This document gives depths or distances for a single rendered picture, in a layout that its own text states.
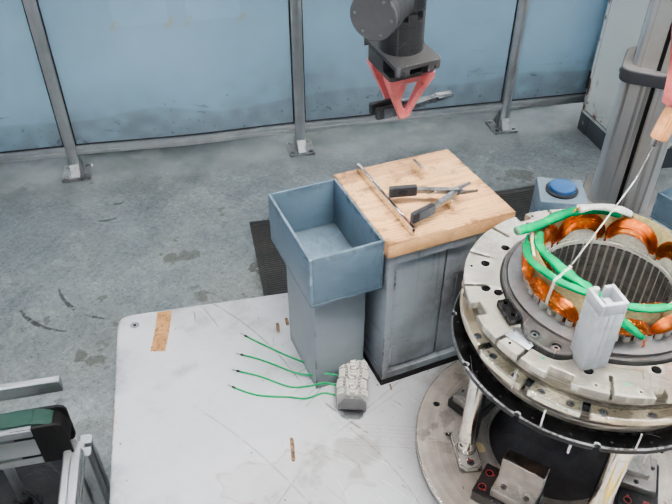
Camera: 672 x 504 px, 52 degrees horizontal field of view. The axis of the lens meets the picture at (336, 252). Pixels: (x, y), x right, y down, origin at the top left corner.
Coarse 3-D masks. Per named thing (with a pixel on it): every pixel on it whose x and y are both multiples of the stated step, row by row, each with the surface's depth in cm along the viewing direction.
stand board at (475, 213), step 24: (384, 168) 105; (408, 168) 105; (432, 168) 105; (456, 168) 105; (360, 192) 100; (480, 192) 100; (384, 216) 95; (408, 216) 95; (432, 216) 95; (456, 216) 95; (480, 216) 95; (504, 216) 96; (384, 240) 91; (408, 240) 91; (432, 240) 93
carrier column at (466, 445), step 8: (472, 384) 86; (472, 392) 87; (480, 392) 86; (472, 400) 88; (480, 400) 87; (464, 408) 90; (472, 408) 88; (480, 408) 88; (464, 416) 91; (472, 416) 89; (480, 416) 90; (464, 424) 91; (472, 424) 90; (464, 432) 92; (472, 432) 91; (464, 440) 93; (472, 440) 93; (464, 448) 94; (472, 448) 94
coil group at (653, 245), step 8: (616, 224) 82; (624, 224) 81; (632, 224) 81; (640, 224) 80; (608, 232) 83; (616, 232) 82; (624, 232) 82; (632, 232) 81; (640, 232) 81; (648, 232) 80; (640, 240) 81; (648, 240) 80; (656, 240) 80; (648, 248) 81; (656, 248) 81
